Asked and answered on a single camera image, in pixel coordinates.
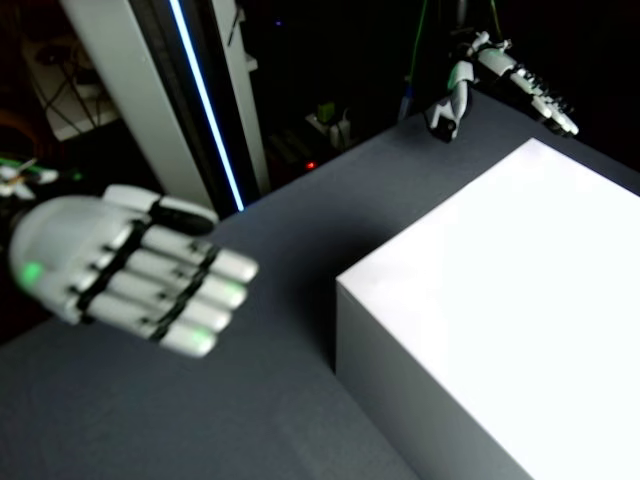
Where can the white power strip with plugs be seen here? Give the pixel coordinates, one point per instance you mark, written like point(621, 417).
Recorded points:
point(332, 122)

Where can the black box with red light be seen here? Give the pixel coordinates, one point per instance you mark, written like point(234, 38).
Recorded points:
point(300, 157)

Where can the white column with blue light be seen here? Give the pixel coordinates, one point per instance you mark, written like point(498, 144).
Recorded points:
point(125, 75)

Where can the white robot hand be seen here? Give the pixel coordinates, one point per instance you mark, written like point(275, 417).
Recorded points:
point(497, 60)
point(55, 240)

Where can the large white box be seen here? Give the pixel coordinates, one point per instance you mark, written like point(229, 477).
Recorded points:
point(500, 300)

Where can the grey table cloth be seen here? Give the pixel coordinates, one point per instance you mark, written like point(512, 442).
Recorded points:
point(150, 410)

